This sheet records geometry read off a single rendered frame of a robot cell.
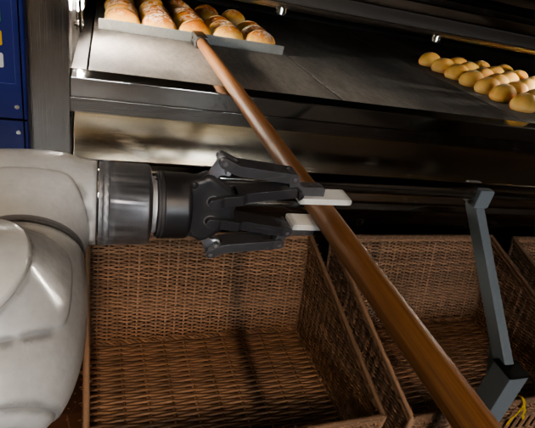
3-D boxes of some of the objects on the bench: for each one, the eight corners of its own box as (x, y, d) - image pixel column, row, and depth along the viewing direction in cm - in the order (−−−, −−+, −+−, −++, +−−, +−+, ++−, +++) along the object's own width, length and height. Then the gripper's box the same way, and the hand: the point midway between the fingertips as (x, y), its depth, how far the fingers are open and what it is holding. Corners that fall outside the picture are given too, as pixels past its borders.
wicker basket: (302, 312, 138) (327, 231, 125) (458, 301, 158) (492, 232, 145) (385, 471, 99) (434, 378, 86) (578, 431, 119) (641, 351, 105)
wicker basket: (81, 322, 118) (81, 228, 105) (290, 309, 138) (312, 228, 125) (76, 527, 79) (76, 418, 66) (369, 467, 99) (414, 374, 86)
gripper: (155, 123, 52) (347, 140, 60) (144, 244, 60) (317, 245, 68) (162, 151, 46) (375, 166, 54) (149, 283, 54) (338, 278, 62)
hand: (318, 209), depth 60 cm, fingers closed on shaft, 3 cm apart
